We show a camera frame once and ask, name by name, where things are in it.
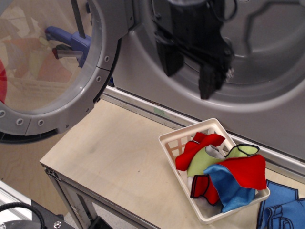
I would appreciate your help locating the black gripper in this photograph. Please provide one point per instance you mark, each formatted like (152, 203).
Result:
(192, 28)

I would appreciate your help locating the red cloth with black trim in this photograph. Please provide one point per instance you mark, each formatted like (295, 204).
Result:
(192, 147)

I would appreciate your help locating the white cloth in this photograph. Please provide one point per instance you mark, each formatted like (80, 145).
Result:
(202, 202)

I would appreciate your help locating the lime green cloth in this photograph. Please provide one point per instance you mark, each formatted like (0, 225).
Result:
(211, 155)

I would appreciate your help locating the small red black-edged cloth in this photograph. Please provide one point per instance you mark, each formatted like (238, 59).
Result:
(202, 186)

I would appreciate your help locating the blue felt cloth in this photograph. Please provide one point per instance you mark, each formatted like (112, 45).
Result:
(232, 195)

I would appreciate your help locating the white plastic laundry basket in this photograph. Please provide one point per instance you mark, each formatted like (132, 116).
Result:
(174, 143)

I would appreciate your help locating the grey laundry machine body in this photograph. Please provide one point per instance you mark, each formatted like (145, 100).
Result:
(263, 100)

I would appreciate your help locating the grey round machine door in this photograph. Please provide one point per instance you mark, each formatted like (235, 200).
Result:
(71, 105)

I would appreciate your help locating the blue bar clamp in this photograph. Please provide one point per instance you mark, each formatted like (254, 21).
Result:
(73, 45)

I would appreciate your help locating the blue cloth on table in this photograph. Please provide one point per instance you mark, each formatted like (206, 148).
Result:
(283, 209)

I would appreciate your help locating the red round object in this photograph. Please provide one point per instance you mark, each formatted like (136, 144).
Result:
(3, 83)

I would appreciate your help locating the aluminium frame rail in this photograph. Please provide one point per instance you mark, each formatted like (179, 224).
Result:
(276, 161)

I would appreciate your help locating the black metal base plate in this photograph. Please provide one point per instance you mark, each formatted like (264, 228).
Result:
(51, 220)

